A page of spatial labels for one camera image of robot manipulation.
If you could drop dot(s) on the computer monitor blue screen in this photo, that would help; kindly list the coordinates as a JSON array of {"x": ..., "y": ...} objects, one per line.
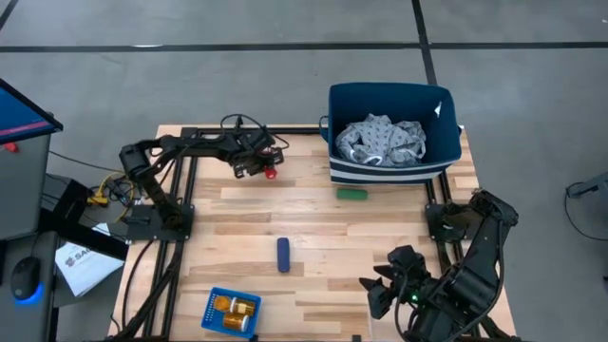
[{"x": 21, "y": 114}]

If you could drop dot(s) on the navy fabric bin white stripes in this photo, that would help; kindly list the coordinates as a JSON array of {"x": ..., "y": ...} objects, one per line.
[{"x": 389, "y": 100}]

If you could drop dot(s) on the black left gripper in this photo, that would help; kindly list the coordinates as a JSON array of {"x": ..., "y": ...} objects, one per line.
[{"x": 252, "y": 152}]

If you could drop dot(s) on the white printed paper sheet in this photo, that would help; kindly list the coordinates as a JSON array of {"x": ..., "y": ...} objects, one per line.
[{"x": 85, "y": 271}]

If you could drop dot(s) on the small blue plastic basket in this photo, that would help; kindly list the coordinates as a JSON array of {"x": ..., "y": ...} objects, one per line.
[{"x": 209, "y": 318}]

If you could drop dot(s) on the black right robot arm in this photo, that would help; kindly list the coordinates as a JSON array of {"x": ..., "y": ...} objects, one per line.
[{"x": 480, "y": 266}]

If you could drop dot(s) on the black aluminium rig frame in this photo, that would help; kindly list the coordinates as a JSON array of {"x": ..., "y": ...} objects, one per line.
[{"x": 186, "y": 190}]

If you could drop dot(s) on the black computer mouse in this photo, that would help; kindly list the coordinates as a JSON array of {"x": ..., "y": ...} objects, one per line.
[{"x": 25, "y": 278}]

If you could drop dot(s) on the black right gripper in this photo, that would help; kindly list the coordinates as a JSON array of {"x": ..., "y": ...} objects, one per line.
[{"x": 404, "y": 280}]

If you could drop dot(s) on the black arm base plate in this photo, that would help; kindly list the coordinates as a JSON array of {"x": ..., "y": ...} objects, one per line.
[
  {"x": 142, "y": 228},
  {"x": 437, "y": 223}
]

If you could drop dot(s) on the grey patterned cloth gown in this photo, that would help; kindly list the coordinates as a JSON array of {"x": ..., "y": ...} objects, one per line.
[{"x": 380, "y": 140}]

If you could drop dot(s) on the red bandage roll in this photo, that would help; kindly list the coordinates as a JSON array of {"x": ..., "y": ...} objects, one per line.
[{"x": 271, "y": 173}]

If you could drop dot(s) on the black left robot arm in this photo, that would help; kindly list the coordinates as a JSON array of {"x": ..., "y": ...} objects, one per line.
[{"x": 190, "y": 145}]

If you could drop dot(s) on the red button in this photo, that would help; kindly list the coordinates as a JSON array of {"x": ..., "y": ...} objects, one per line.
[{"x": 11, "y": 147}]

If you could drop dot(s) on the grey cabinet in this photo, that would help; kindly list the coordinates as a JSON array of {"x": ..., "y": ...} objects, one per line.
[{"x": 24, "y": 190}]

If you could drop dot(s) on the orange pill bottle white cap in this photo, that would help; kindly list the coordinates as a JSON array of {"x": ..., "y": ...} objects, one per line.
[
  {"x": 235, "y": 322},
  {"x": 244, "y": 307},
  {"x": 222, "y": 303}
]

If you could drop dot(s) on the grey floor object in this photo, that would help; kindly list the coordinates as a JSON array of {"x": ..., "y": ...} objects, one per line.
[{"x": 594, "y": 187}]

